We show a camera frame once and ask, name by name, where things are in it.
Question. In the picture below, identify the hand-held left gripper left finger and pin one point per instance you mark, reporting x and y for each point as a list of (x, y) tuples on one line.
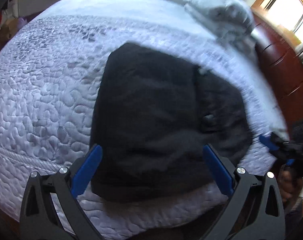
[(87, 166)]

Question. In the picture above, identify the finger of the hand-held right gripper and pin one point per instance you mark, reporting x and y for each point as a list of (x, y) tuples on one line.
[(267, 141), (290, 162)]

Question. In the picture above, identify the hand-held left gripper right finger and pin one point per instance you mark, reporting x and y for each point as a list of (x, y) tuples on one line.
[(217, 166)]

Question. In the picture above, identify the bed with pale blue sheet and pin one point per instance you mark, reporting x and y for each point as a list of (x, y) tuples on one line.
[(129, 5)]

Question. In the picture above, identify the cardboard box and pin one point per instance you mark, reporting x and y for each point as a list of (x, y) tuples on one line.
[(6, 33)]

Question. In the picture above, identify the black pants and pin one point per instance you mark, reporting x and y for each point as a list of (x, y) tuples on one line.
[(146, 120)]

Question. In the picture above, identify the purple plastic object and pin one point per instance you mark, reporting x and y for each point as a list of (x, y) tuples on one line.
[(21, 21)]

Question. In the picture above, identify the lavender quilted blanket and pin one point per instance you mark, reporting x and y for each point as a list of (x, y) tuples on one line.
[(46, 85)]

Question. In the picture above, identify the folded grey duvet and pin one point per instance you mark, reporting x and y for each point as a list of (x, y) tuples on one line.
[(216, 10)]

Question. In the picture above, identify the person's right hand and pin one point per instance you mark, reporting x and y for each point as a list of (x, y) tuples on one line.
[(289, 185)]

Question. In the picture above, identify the red-brown wooden headboard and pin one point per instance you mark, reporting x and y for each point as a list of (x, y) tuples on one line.
[(284, 67)]

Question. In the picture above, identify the wooden framed window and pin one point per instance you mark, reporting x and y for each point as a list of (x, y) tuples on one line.
[(284, 12)]

